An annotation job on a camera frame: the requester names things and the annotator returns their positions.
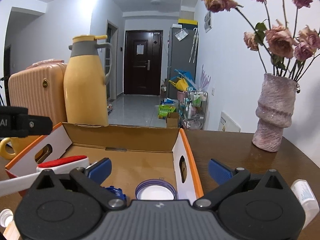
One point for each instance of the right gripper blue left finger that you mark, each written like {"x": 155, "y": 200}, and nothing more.
{"x": 99, "y": 171}

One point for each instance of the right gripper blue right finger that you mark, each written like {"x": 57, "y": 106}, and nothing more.
{"x": 219, "y": 172}

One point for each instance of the blue jar lid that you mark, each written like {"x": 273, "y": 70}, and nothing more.
{"x": 118, "y": 192}

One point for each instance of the red white lint brush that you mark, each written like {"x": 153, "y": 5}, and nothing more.
{"x": 58, "y": 166}

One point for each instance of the purple rimmed white lid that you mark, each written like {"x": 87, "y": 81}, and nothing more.
{"x": 155, "y": 189}

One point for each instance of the white ribbed bottle cap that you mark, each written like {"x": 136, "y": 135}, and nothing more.
{"x": 6, "y": 217}

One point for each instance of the yellow ceramic mug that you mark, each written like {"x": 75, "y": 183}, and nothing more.
{"x": 12, "y": 146}

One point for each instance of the red cardboard box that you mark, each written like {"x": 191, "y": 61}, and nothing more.
{"x": 136, "y": 153}

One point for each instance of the pink ribbed suitcase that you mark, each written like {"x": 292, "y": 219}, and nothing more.
{"x": 39, "y": 88}

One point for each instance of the black tripod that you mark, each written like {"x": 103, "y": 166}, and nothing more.
{"x": 4, "y": 90}

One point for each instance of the metal storage trolley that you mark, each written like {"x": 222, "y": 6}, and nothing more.
{"x": 194, "y": 110}

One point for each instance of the pink textured vase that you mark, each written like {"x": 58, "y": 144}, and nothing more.
{"x": 275, "y": 109}

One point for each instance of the white pill bottle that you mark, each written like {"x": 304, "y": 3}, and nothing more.
{"x": 303, "y": 192}

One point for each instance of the yellow thermos jug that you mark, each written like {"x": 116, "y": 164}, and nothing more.
{"x": 85, "y": 81}

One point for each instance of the yellow watering can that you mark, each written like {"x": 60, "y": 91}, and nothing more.
{"x": 181, "y": 85}

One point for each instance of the dark entrance door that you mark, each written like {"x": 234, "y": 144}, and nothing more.
{"x": 143, "y": 62}

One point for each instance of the grey refrigerator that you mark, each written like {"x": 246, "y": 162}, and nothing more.
{"x": 178, "y": 58}

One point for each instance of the dried pink roses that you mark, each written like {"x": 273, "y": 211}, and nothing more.
{"x": 291, "y": 54}

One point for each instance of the white board against wall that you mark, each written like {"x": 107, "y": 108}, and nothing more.
{"x": 226, "y": 124}

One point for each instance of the wall picture frame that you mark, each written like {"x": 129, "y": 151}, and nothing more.
{"x": 208, "y": 21}

